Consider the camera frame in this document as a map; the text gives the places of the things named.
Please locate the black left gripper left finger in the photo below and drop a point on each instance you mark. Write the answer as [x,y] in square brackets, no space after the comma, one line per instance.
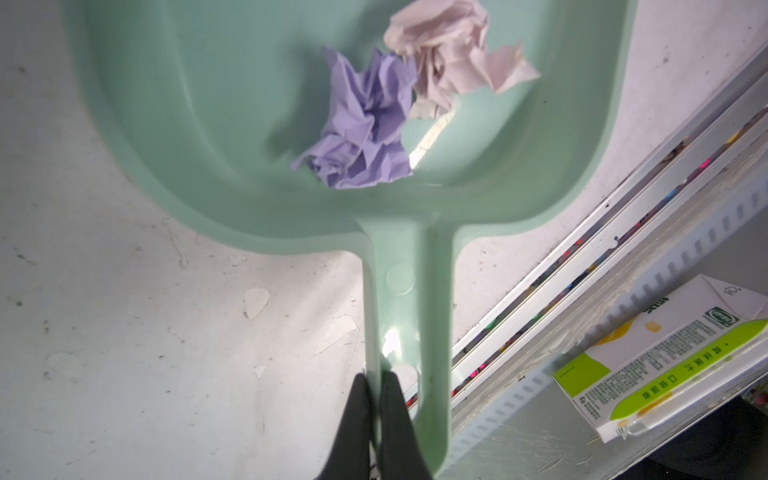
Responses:
[349,457]

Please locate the orange purple scraps front right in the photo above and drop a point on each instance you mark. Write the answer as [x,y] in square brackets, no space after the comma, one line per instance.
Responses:
[436,51]

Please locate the aluminium front rail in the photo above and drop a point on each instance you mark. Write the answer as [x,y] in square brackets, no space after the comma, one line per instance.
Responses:
[692,206]

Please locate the green plastic dustpan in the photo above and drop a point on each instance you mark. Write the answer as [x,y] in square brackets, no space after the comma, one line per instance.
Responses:
[204,105]

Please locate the green white juice carton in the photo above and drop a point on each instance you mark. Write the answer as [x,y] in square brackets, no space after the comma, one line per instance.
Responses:
[664,358]

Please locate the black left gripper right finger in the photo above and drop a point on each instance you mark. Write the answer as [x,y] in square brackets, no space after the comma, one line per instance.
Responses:
[399,455]

